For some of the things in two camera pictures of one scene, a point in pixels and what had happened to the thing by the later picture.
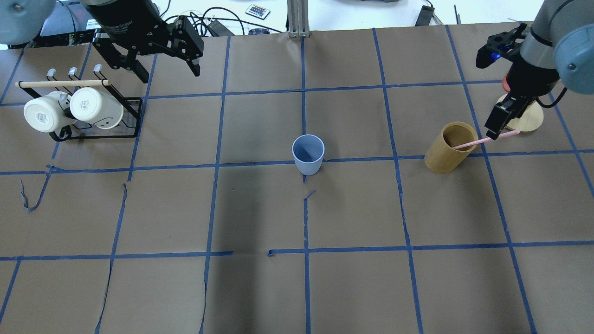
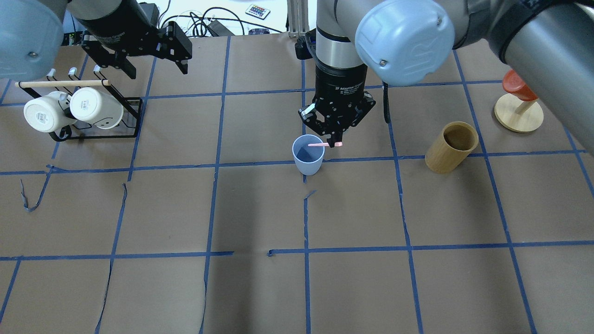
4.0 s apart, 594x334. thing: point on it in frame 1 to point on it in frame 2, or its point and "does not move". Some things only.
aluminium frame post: [298, 17] does not move
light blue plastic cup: [308, 150] does not move
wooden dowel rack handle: [32, 84] does not move
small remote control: [257, 11] does not move
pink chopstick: [501, 136] to [337, 144]
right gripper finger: [499, 115] to [337, 137]
